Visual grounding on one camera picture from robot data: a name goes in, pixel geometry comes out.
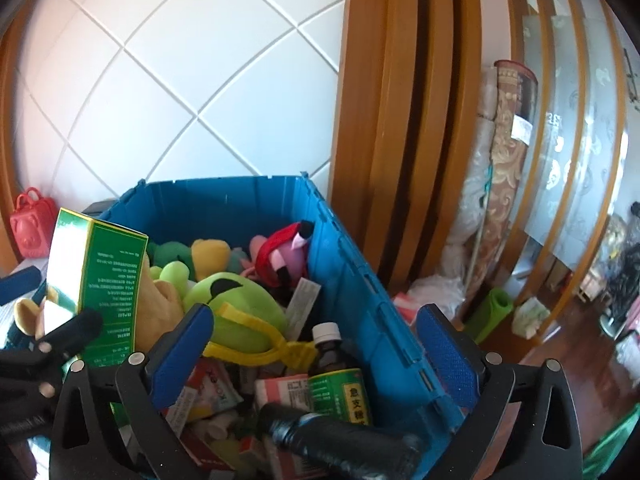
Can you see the red bear-shaped bag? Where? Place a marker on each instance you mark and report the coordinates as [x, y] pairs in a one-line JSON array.
[[32, 223]]

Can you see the green small box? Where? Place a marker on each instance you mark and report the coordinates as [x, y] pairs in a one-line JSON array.
[[97, 265]]

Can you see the rolled patterned carpet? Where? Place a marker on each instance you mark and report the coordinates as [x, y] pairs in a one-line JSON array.
[[502, 131]]

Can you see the red pink plush toy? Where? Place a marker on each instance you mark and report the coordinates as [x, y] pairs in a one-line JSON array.
[[280, 260]]

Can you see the pink wipes packet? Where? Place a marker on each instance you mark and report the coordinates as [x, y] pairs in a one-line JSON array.
[[214, 391]]

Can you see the blue plastic storage crate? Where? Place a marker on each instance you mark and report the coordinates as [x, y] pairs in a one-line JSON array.
[[404, 392]]

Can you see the pink tissue pack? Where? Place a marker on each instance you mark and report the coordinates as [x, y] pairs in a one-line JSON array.
[[290, 391]]

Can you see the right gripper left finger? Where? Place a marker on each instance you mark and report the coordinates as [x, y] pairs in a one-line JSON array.
[[110, 421]]

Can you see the yellow green duck plush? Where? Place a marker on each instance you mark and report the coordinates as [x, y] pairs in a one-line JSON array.
[[202, 257]]

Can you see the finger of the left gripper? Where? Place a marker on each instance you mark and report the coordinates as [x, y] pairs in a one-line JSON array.
[[66, 341], [19, 284]]

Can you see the small white red bottle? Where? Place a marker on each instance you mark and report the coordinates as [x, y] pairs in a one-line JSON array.
[[217, 428]]

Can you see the green frog plush toy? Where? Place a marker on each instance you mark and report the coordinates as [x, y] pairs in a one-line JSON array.
[[232, 290]]

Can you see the black cylindrical bottle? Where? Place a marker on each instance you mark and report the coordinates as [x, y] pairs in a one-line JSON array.
[[352, 450]]

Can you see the wooden glass partition screen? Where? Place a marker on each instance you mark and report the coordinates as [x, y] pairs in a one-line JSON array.
[[576, 148]]

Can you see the brown bear plush toy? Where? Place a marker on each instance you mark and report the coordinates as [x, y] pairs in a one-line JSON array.
[[159, 308]]

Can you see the rolled green mat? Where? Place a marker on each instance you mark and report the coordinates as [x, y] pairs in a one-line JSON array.
[[494, 308]]

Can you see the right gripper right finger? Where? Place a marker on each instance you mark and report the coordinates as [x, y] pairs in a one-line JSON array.
[[544, 442]]

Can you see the yellow plastic slingshot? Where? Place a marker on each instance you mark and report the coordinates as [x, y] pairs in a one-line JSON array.
[[247, 340]]

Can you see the brown bottle green label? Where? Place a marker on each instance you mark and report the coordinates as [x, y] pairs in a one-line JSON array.
[[335, 381]]

